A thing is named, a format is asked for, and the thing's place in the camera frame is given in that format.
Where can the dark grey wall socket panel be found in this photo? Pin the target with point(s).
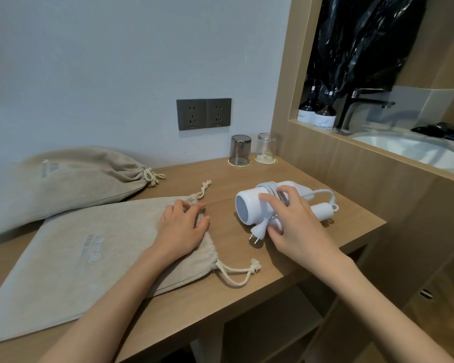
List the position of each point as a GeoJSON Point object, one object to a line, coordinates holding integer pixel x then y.
{"type": "Point", "coordinates": [203, 114]}

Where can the dark faucet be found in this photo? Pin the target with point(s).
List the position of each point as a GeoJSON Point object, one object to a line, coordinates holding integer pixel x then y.
{"type": "Point", "coordinates": [348, 113]}

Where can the pile of dark toiletry packets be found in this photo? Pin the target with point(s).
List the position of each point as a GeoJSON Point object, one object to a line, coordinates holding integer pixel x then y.
{"type": "Point", "coordinates": [444, 132]}

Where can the person's right hand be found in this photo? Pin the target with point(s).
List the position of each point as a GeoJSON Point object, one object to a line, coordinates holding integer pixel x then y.
{"type": "Point", "coordinates": [306, 238]}

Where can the person's left forearm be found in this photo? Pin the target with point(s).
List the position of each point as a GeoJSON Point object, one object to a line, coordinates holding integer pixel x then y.
{"type": "Point", "coordinates": [109, 313]}

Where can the white basin sink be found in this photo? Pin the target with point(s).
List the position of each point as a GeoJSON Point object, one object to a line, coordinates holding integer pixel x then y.
{"type": "Point", "coordinates": [412, 149]}

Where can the clear glass cup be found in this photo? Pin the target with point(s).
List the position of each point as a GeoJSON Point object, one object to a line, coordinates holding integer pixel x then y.
{"type": "Point", "coordinates": [266, 147]}

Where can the person's left hand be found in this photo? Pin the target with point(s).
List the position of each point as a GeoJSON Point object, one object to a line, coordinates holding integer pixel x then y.
{"type": "Point", "coordinates": [178, 234]}

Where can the person's right forearm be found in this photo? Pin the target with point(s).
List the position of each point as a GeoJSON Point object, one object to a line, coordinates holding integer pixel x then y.
{"type": "Point", "coordinates": [389, 317]}

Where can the grey smoked glass cup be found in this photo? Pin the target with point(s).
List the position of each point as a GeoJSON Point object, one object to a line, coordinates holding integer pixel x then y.
{"type": "Point", "coordinates": [240, 149]}

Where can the wooden niche frame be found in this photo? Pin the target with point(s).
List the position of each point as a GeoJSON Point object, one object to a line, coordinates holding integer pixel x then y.
{"type": "Point", "coordinates": [325, 162]}

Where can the black plastic bag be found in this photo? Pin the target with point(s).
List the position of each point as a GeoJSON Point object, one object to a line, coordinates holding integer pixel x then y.
{"type": "Point", "coordinates": [363, 45]}

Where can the grey vanity unit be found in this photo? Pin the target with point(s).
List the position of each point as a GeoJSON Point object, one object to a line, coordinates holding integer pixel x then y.
{"type": "Point", "coordinates": [412, 105]}

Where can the round gold-rimmed coaster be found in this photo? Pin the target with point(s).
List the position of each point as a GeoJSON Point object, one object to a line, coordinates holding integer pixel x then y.
{"type": "Point", "coordinates": [266, 162]}
{"type": "Point", "coordinates": [239, 165]}

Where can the white hair dryer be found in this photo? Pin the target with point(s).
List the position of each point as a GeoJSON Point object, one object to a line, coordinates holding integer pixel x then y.
{"type": "Point", "coordinates": [247, 206]}

